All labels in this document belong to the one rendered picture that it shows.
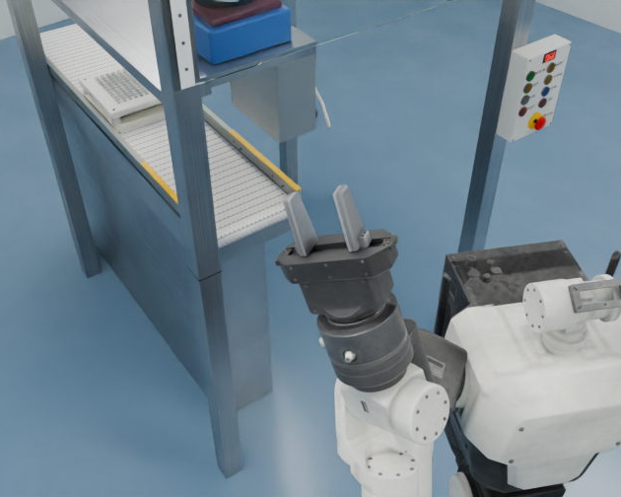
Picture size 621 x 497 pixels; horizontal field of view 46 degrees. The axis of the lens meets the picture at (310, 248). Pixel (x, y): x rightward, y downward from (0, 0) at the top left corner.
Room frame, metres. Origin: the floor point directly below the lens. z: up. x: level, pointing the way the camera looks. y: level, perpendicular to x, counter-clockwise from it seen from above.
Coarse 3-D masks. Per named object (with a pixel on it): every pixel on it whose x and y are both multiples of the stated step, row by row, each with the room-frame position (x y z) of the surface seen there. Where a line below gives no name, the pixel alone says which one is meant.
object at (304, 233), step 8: (296, 192) 0.58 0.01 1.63; (288, 200) 0.57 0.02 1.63; (296, 200) 0.57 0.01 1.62; (288, 208) 0.56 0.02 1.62; (296, 208) 0.57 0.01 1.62; (304, 208) 0.58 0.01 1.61; (288, 216) 0.56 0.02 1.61; (296, 216) 0.56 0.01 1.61; (304, 216) 0.57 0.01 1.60; (296, 224) 0.56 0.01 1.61; (304, 224) 0.57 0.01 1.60; (296, 232) 0.56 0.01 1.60; (304, 232) 0.56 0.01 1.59; (312, 232) 0.57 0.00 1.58; (296, 240) 0.55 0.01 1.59; (304, 240) 0.55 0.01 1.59; (312, 240) 0.57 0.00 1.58; (296, 248) 0.56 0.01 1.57; (304, 248) 0.55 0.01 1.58
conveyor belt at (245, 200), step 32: (64, 32) 2.49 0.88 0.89; (64, 64) 2.24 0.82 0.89; (96, 64) 2.24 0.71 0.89; (160, 128) 1.85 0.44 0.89; (160, 160) 1.69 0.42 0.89; (224, 160) 1.69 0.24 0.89; (224, 192) 1.54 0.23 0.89; (256, 192) 1.54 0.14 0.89; (224, 224) 1.41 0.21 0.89; (256, 224) 1.43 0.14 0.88
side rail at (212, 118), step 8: (208, 112) 1.88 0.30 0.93; (208, 120) 1.88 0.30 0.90; (216, 120) 1.84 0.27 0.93; (216, 128) 1.84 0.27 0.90; (224, 128) 1.80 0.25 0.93; (232, 136) 1.76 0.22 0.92; (240, 144) 1.73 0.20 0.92; (248, 152) 1.69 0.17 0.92; (256, 160) 1.66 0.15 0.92; (264, 168) 1.63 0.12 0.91; (272, 176) 1.59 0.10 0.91; (280, 184) 1.56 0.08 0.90; (288, 184) 1.53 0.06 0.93; (288, 192) 1.53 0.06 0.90
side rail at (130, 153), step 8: (48, 64) 2.17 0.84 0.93; (56, 72) 2.12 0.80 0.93; (64, 80) 2.07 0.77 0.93; (64, 88) 2.08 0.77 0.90; (72, 88) 2.02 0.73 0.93; (72, 96) 2.02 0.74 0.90; (80, 96) 1.98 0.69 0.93; (80, 104) 1.97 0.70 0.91; (88, 104) 1.93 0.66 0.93; (88, 112) 1.92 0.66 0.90; (96, 112) 1.88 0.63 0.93; (96, 120) 1.87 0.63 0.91; (104, 120) 1.84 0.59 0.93; (104, 128) 1.82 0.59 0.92; (112, 128) 1.79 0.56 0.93; (112, 136) 1.77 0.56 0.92; (120, 136) 1.75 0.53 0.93; (120, 144) 1.73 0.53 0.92; (128, 144) 1.71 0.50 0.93; (128, 152) 1.68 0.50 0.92; (136, 152) 1.68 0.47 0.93; (136, 160) 1.64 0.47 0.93; (160, 192) 1.53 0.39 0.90; (168, 200) 1.50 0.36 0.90; (176, 208) 1.46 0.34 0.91
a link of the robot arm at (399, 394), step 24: (408, 336) 0.52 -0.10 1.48; (408, 360) 0.50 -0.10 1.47; (360, 384) 0.48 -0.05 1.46; (384, 384) 0.49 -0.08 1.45; (408, 384) 0.49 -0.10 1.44; (432, 384) 0.49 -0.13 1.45; (360, 408) 0.49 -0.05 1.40; (384, 408) 0.47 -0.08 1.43; (408, 408) 0.46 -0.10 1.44; (432, 408) 0.47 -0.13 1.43; (408, 432) 0.44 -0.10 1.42; (432, 432) 0.46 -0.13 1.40
